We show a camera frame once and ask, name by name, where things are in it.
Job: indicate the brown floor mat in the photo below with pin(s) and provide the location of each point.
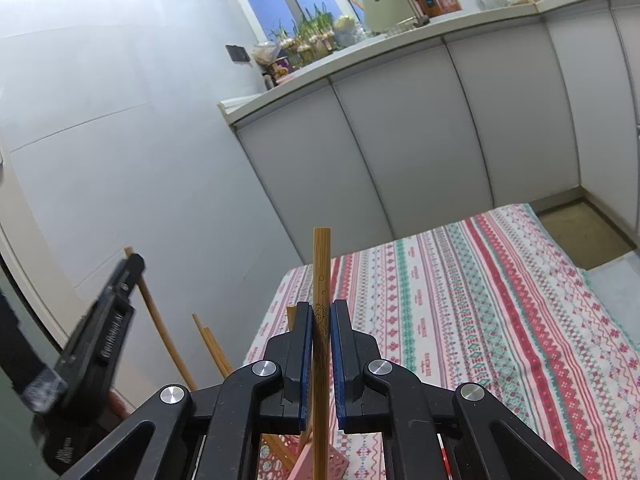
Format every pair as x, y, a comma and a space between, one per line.
585, 232

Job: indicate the pink cup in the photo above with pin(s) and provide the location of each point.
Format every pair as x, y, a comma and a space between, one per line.
286, 79

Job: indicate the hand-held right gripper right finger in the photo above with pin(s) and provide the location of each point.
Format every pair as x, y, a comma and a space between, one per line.
341, 375

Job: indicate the white plastic bag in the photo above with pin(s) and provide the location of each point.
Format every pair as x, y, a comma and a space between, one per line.
265, 52

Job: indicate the metal kitchen faucet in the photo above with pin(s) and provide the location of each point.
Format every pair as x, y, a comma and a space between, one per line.
419, 14

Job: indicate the white kitchen cabinets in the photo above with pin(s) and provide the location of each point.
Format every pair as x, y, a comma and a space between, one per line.
400, 135

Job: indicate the purple cup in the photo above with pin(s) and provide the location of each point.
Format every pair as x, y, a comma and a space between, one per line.
279, 66

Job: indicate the pink perforated utensil holder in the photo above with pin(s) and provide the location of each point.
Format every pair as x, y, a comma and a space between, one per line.
302, 467

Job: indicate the dark wall socket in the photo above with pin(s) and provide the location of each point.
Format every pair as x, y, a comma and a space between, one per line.
237, 54

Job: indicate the patterned bamboo chopstick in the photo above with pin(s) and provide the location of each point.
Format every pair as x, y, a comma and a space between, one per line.
321, 270

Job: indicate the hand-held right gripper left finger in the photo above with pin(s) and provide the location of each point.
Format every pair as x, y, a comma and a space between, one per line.
306, 375

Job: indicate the striped patterned tablecloth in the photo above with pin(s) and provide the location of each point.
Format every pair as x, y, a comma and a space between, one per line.
475, 310

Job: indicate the row of potted sprouts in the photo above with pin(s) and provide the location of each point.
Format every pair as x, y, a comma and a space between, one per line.
310, 35

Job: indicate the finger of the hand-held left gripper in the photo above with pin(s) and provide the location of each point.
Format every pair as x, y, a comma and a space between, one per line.
127, 275

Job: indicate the group of bamboo chopsticks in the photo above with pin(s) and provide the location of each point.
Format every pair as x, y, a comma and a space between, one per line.
213, 346

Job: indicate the white kitchen countertop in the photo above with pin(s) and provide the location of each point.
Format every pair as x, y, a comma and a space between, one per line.
450, 30

